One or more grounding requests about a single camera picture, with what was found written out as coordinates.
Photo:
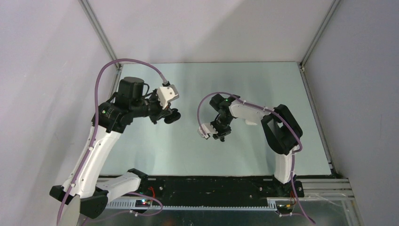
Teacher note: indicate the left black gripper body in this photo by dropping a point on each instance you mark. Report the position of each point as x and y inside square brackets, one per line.
[155, 109]

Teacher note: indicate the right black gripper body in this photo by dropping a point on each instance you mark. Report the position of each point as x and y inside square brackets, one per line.
[222, 125]

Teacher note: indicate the black earbud charging case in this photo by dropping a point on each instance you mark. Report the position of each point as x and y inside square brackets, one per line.
[173, 117]

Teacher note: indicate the white earbud charging case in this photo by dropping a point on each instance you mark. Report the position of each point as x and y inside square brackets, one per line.
[250, 122]

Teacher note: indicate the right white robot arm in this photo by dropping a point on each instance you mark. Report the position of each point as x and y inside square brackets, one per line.
[281, 130]

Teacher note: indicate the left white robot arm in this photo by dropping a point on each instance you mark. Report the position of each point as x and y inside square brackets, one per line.
[109, 122]

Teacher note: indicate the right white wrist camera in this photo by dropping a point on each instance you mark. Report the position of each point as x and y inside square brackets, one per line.
[206, 130]

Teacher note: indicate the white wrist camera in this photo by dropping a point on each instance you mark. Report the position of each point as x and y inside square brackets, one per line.
[167, 94]
[206, 130]

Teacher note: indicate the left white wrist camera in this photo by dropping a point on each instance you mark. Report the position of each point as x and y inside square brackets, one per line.
[167, 94]

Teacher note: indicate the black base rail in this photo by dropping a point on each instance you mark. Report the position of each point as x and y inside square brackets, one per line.
[217, 191]

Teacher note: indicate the right aluminium frame post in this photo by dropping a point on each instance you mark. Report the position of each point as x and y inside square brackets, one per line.
[319, 32]

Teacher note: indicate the aluminium frame post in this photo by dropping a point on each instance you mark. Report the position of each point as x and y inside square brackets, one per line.
[319, 32]
[96, 25]

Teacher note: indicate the left aluminium frame post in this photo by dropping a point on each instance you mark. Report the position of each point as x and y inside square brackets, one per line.
[96, 25]

